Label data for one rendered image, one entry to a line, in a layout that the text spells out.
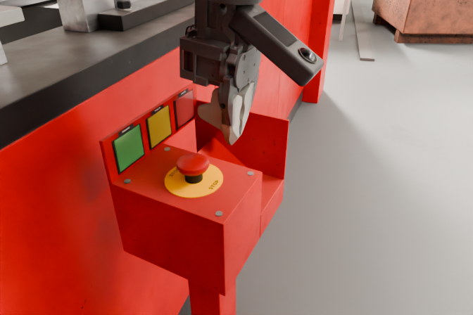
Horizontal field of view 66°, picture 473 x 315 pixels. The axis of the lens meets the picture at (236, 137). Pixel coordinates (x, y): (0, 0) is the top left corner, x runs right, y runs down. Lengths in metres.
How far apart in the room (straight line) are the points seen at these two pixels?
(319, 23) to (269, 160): 1.83
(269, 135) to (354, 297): 0.89
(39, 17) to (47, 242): 0.60
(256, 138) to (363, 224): 1.09
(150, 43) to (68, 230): 0.34
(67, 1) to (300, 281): 1.07
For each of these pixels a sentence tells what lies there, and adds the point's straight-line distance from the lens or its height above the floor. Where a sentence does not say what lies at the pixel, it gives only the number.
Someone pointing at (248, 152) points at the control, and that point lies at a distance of 0.58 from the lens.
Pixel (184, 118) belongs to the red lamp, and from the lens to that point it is 0.56.
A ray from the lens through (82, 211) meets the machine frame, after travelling 0.63.
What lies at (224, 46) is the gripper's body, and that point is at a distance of 0.44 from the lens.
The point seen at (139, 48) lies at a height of 0.86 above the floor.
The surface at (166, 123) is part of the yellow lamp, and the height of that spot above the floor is 0.81.
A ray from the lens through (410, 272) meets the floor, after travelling 1.48.
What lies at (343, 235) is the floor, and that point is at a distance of 1.53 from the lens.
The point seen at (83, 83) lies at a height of 0.86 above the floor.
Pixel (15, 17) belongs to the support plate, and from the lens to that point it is 0.32.
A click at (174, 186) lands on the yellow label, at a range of 0.45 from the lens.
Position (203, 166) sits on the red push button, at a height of 0.81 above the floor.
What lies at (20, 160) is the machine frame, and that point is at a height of 0.80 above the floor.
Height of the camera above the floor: 1.05
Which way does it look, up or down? 31 degrees down
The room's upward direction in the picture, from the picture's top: straight up
